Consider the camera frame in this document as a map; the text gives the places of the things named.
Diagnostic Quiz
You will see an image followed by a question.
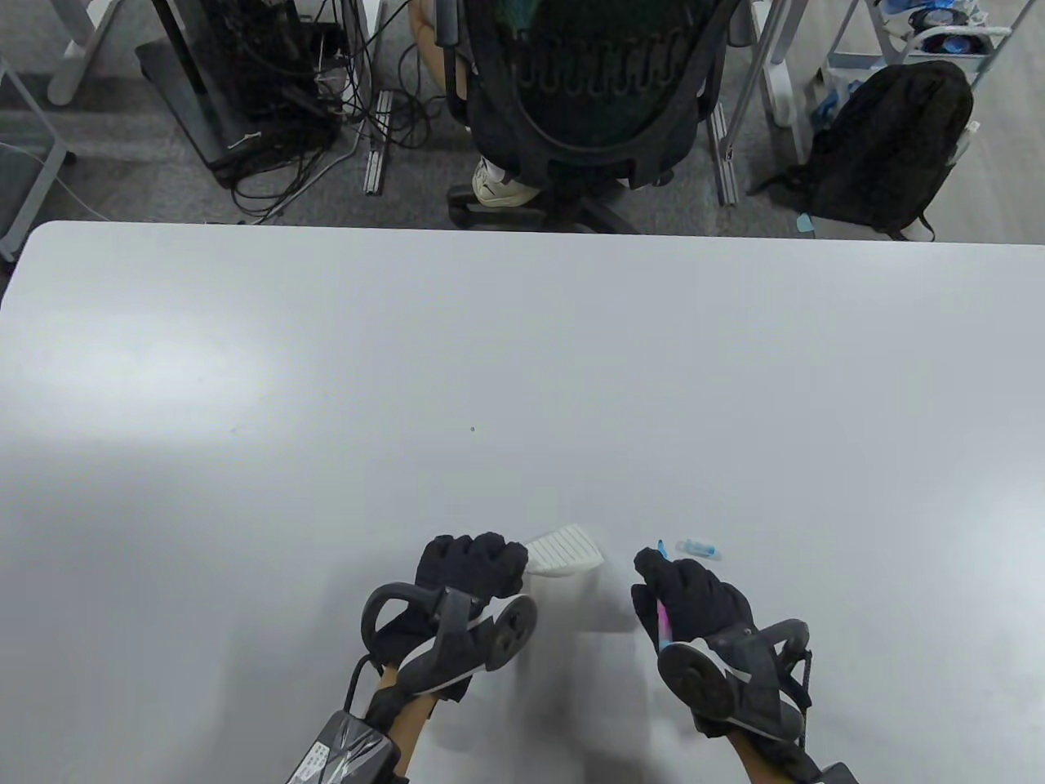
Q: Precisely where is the white ribbed pad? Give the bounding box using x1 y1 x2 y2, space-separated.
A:
522 523 607 581

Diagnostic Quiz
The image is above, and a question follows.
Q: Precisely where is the dark grey left wrist tracker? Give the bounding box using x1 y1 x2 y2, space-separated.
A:
361 581 540 703

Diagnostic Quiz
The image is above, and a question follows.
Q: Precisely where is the pink and blue pen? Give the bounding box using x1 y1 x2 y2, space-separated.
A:
653 539 677 654

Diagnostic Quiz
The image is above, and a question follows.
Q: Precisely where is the white desk leg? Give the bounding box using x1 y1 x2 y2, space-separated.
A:
749 0 811 129
47 0 125 107

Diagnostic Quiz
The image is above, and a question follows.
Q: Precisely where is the white metal cart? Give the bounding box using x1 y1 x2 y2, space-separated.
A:
823 0 1025 76

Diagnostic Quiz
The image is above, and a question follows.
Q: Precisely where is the aluminium profile rail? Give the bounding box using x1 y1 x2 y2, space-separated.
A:
708 105 740 207
363 89 395 198

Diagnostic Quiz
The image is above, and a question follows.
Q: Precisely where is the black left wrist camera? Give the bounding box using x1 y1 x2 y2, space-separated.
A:
282 657 402 784

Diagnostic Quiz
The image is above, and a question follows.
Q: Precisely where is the tangle of black cables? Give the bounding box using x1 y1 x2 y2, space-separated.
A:
227 16 458 226

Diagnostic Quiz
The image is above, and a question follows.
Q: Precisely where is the black mesh office chair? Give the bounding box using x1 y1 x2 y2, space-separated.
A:
447 0 762 234

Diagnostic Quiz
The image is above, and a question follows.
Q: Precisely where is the person's left hand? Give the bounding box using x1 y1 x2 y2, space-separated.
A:
374 532 530 666

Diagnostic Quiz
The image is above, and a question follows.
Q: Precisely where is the thin white cable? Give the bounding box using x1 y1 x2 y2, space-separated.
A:
0 140 111 223

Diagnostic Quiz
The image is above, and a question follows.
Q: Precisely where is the person's right forearm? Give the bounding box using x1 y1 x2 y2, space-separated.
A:
725 725 789 784

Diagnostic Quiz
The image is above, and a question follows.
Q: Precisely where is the dark grey wrist tracker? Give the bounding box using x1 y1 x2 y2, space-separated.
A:
361 581 540 703
656 618 817 742

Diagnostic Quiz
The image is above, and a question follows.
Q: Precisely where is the dark grey right wrist tracker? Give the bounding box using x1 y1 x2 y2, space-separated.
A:
656 618 817 742

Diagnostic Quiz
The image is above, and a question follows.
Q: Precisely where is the person's right hand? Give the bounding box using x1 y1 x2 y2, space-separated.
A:
631 547 756 654

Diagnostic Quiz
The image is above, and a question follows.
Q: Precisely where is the black backpack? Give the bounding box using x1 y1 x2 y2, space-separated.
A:
749 60 977 243

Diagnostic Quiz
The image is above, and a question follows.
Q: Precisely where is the grey table frame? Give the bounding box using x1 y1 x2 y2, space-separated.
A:
0 56 79 264

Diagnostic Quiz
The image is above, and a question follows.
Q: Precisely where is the person's left forearm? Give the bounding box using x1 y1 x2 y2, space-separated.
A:
374 663 438 784

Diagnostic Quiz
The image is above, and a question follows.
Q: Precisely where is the black computer tower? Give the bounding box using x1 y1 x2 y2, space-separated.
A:
200 0 342 160

